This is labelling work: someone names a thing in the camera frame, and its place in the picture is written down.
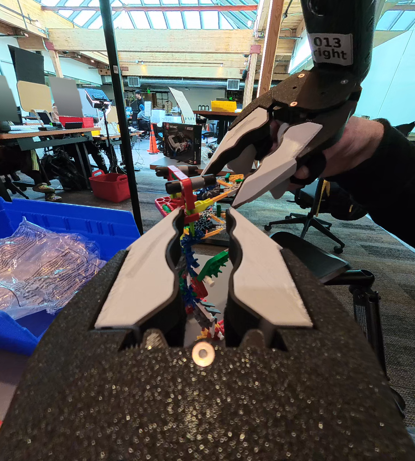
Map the black printed cardboard box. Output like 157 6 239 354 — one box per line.
162 122 202 166

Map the green connector toy assembly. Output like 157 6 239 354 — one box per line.
155 165 246 341

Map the black backpack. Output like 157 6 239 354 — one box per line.
41 151 85 191

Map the studio light panel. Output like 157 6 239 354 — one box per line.
85 88 111 109

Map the red plastic crate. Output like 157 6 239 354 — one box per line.
89 169 131 203

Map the white foam board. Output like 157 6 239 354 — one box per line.
168 86 196 125

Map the black pole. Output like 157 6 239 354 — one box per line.
99 0 144 235

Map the wooden support post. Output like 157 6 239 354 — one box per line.
256 0 285 98

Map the tan board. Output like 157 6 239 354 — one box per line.
16 80 54 113

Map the red desk tray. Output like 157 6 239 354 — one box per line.
59 116 94 128

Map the clear plastic bag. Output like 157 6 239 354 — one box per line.
0 218 107 319

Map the orange traffic cone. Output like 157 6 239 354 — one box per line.
147 123 159 155

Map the person's right hand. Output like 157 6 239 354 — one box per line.
288 117 386 191

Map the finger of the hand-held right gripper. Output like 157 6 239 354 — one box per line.
231 122 324 209
200 106 273 177

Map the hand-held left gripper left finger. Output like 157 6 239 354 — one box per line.
95 208 187 348

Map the person's right forearm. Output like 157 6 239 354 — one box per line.
324 119 415 261

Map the black rolling office chair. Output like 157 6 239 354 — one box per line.
264 176 346 254

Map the red yellow connector toy assembly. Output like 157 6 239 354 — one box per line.
196 319 226 341

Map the small blue plastic bin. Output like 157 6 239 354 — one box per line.
0 197 141 356

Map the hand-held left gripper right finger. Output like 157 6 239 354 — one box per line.
225 208 314 348

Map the black grey connector toy assembly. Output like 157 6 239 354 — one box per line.
193 302 219 325

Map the black flag board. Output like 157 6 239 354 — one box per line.
8 45 46 85

